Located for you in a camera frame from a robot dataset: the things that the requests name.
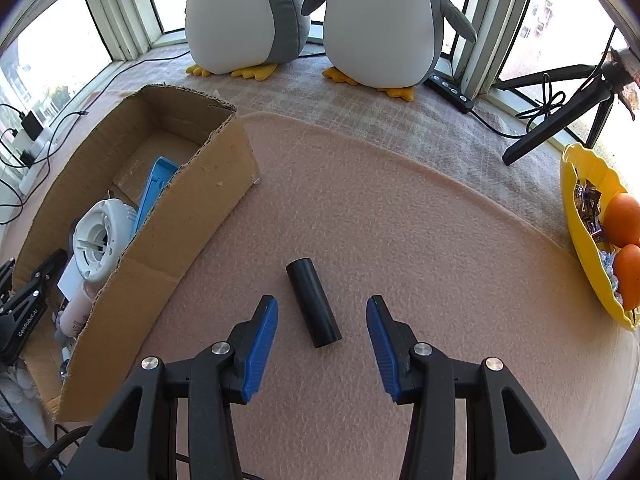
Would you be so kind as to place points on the white sleeve forearm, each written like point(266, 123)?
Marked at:
point(21, 408)

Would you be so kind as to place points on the white rectangular box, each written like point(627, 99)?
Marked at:
point(70, 280)

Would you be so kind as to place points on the open cardboard box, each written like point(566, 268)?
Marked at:
point(206, 138)

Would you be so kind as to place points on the large penguin plush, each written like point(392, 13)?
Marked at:
point(244, 38)

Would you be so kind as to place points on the orange fruit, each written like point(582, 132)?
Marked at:
point(627, 270)
point(621, 221)

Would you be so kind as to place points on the light blue holder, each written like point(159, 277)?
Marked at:
point(162, 171)

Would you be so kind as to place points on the small penguin plush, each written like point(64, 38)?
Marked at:
point(388, 45)

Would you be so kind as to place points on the yellow fruit bowl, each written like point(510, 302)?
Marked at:
point(580, 164)

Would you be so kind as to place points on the black tripod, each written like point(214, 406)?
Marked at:
point(570, 92)

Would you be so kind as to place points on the black charger adapter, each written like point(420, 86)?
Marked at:
point(31, 125)

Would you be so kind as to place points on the pink white bottle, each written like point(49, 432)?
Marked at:
point(74, 316)

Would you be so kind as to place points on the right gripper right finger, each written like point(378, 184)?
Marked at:
point(506, 435)

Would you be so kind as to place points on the white round plastic device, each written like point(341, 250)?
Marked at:
point(100, 237)

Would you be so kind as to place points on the pink carpet mat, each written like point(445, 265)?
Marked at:
point(468, 276)

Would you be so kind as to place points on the white power strip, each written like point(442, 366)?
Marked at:
point(38, 150)

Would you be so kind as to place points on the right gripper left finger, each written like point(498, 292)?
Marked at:
point(135, 436)

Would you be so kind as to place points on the black cylinder tube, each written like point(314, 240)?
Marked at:
point(313, 303)

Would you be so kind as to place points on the wrapped candies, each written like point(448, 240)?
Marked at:
point(587, 200)

